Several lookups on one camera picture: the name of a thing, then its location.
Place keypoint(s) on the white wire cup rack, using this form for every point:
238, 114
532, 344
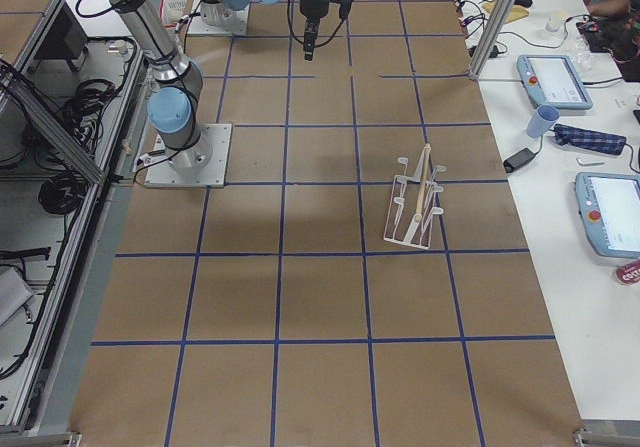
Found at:
401, 227

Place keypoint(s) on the aluminium frame post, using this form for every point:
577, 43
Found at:
497, 18

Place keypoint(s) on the black power adapter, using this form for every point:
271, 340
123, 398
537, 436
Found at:
518, 160

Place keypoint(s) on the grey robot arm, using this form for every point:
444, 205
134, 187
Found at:
172, 109

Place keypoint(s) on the blue teach pendant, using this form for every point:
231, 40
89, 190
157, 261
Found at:
608, 206
553, 80

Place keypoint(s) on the pale blue cup on desk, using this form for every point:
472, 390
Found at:
542, 120

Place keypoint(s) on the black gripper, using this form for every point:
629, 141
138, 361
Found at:
313, 8

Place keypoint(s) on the red round tin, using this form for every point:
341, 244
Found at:
629, 273

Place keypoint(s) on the wooden rack dowel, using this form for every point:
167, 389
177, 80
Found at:
422, 170

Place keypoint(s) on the clear plastic cup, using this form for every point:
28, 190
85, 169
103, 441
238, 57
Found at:
555, 21

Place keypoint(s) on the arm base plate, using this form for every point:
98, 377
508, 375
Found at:
221, 18
203, 165

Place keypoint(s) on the folded dark blue umbrella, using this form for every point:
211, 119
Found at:
595, 141

